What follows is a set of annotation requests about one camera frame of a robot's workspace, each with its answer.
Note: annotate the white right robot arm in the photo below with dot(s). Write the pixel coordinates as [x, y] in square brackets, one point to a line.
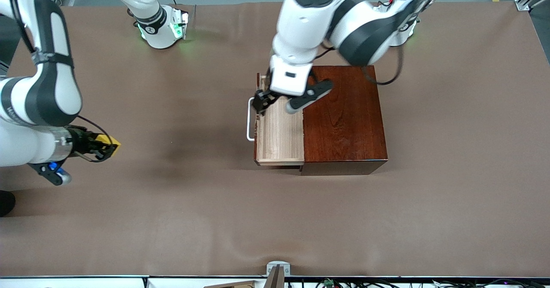
[47, 90]

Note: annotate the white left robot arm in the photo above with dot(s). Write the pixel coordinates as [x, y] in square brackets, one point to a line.
[343, 17]

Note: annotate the dark red wooden cabinet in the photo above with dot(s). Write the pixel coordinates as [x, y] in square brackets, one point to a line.
[343, 124]

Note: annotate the brown table cloth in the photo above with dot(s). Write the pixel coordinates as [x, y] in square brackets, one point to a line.
[172, 215]

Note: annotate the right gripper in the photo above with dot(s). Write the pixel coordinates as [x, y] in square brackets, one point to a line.
[80, 141]

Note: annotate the yellow block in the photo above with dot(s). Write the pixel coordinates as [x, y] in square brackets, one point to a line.
[112, 144]

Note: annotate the grey metal table clamp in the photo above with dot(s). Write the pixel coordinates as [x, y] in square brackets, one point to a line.
[278, 267]

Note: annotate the brown cardboard piece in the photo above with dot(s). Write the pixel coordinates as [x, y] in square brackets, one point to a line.
[232, 284]

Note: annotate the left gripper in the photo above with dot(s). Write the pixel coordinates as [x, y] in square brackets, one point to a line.
[262, 99]

